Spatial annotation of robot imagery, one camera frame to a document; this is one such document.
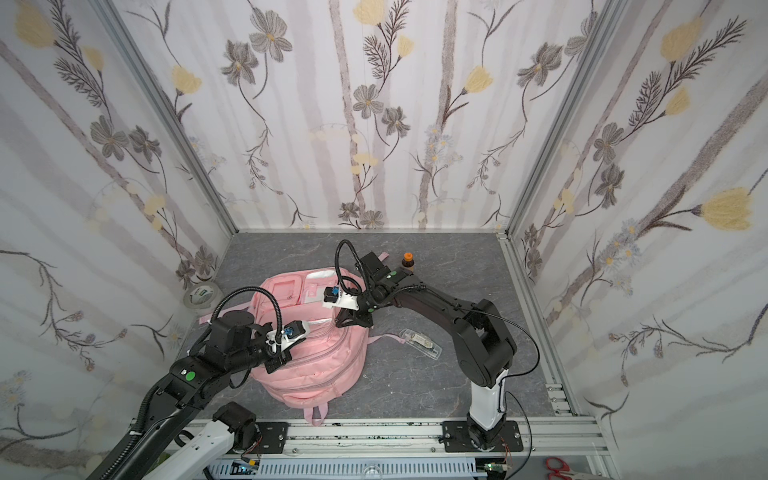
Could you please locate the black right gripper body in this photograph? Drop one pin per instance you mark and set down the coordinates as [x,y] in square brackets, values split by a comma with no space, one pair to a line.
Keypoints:
[351,315]

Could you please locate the clear plastic pencil case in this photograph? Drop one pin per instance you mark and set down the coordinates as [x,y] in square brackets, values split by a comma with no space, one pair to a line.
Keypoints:
[422,343]

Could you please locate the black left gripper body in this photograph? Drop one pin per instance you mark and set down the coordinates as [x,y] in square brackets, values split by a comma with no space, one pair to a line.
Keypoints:
[274,355]

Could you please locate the red scissors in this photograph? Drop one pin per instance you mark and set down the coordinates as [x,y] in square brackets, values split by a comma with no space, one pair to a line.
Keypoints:
[558,469]

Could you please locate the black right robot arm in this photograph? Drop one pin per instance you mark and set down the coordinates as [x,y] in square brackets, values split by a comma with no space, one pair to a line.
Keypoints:
[481,337]

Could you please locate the pink student backpack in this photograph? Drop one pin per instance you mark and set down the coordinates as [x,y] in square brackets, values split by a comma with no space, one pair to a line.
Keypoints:
[329,361]

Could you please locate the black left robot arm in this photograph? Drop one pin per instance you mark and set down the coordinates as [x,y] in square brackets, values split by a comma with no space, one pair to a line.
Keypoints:
[231,343]

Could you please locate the aluminium mounting rail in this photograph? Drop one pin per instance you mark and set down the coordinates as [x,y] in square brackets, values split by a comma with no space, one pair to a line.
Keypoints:
[235,445]

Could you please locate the small brown orange-capped bottle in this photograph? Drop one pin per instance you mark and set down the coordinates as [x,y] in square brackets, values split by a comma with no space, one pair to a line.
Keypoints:
[408,261]

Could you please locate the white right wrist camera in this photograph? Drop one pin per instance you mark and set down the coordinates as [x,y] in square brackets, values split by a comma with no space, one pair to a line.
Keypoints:
[335,297]

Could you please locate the clear tape roll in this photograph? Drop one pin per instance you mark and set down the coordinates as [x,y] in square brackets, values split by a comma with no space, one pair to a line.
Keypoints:
[202,296]

